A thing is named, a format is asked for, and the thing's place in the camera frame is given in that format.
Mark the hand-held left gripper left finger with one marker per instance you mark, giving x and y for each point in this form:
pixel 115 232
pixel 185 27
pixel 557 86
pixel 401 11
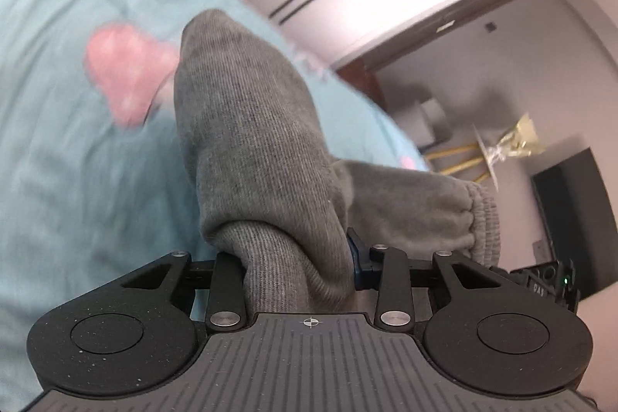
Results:
pixel 224 281

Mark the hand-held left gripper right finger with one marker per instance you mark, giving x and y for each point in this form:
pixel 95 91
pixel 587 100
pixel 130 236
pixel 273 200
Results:
pixel 359 262

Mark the grey pants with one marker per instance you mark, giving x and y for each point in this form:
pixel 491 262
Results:
pixel 270 141

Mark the person's right forearm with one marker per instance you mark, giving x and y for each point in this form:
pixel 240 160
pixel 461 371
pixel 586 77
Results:
pixel 601 344

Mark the round white table yellow legs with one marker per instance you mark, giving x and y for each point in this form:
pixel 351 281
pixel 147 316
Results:
pixel 485 156

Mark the clear gold plastic wrap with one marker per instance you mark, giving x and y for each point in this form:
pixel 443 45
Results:
pixel 516 139

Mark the small white cylinder container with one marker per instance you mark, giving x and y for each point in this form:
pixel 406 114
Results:
pixel 434 115

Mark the light blue printed bed sheet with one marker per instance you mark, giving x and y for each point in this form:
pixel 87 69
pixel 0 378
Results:
pixel 72 151

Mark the black wall television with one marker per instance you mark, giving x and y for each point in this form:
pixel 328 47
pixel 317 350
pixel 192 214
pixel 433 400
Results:
pixel 569 214

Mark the dark wall switch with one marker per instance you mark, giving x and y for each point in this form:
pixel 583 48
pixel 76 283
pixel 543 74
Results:
pixel 491 27

